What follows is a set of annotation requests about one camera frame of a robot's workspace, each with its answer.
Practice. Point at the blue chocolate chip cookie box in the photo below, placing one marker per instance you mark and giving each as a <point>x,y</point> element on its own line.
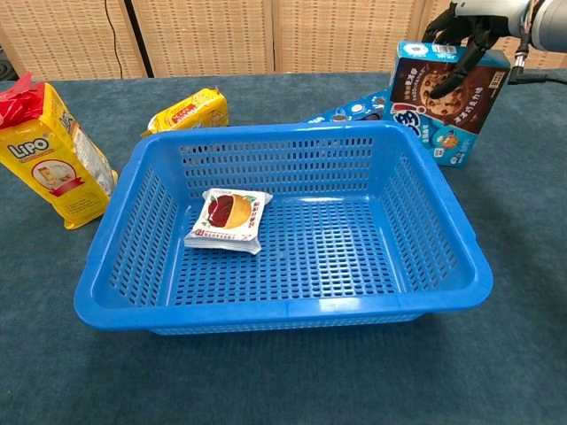
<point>460,119</point>

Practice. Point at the yellow red Lipo bag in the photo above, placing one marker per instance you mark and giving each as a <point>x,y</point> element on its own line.
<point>48,164</point>

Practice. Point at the blue perforated plastic basket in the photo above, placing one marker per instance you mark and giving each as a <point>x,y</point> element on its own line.
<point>288,305</point>

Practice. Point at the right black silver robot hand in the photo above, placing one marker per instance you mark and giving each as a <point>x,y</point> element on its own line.
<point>487,15</point>

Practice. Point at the blue cookie tube pack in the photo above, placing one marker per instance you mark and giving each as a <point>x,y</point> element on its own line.
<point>354,110</point>

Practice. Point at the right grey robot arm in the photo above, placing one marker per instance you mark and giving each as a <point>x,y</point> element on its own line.
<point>551,22</point>

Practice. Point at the bamboo folding screen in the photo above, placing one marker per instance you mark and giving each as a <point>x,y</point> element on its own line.
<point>212,35</point>

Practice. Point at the small yellow biscuit pack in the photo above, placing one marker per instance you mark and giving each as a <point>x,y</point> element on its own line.
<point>195,113</point>

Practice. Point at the teal table cloth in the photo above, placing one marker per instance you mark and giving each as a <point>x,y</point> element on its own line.
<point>283,380</point>

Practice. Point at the small white pastry packet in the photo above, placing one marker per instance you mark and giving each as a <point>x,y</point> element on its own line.
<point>228,219</point>

